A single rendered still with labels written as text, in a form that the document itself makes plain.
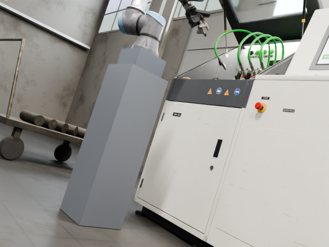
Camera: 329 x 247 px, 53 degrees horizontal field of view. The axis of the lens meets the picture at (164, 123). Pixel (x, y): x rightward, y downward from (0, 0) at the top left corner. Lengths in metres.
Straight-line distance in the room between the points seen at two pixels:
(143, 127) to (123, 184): 0.30
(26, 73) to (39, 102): 0.76
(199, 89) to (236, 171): 0.61
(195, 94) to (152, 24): 0.55
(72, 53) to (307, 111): 8.04
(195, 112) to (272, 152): 0.61
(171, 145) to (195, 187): 0.37
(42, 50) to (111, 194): 7.48
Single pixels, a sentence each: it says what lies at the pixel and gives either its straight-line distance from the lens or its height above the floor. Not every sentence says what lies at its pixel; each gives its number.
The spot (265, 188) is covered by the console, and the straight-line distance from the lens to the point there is 1.60.
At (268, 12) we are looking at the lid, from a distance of 2.53.
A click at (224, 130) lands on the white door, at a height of 0.65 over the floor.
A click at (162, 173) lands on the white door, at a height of 0.31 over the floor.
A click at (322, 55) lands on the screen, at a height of 1.20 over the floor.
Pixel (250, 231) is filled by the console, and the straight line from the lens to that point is 1.62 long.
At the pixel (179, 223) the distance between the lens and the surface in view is 1.92.
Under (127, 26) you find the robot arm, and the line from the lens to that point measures 1.86.
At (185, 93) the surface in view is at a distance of 2.15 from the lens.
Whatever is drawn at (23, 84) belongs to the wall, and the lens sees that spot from 8.77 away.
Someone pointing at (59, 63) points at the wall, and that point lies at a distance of 9.05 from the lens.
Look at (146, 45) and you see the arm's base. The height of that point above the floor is 0.94.
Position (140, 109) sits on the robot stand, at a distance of 1.64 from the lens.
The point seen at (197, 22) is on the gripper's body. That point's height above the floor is 1.35.
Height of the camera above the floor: 0.43
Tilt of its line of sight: 5 degrees up
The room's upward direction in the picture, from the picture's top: 18 degrees clockwise
